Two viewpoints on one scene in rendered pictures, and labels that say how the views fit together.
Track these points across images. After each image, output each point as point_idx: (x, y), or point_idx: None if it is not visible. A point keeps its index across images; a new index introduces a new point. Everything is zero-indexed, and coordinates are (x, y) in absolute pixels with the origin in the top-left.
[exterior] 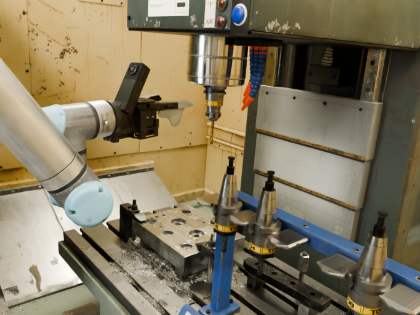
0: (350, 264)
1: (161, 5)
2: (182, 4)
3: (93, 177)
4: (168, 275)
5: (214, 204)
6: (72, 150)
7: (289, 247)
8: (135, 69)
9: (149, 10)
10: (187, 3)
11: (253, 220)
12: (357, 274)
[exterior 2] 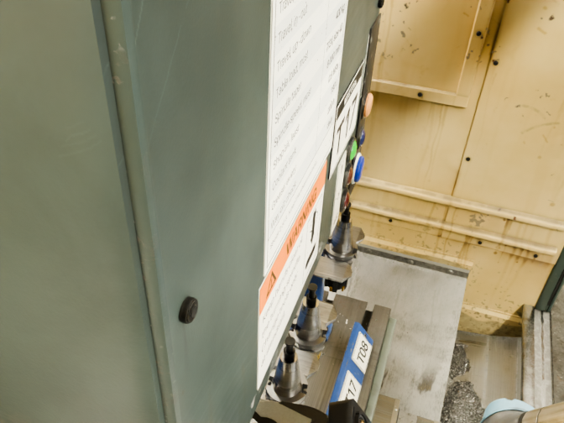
0: (327, 261)
1: (283, 316)
2: (311, 253)
3: (510, 415)
4: None
5: (302, 395)
6: (549, 406)
7: (333, 304)
8: (361, 418)
9: (260, 374)
10: (317, 239)
11: (315, 340)
12: (350, 251)
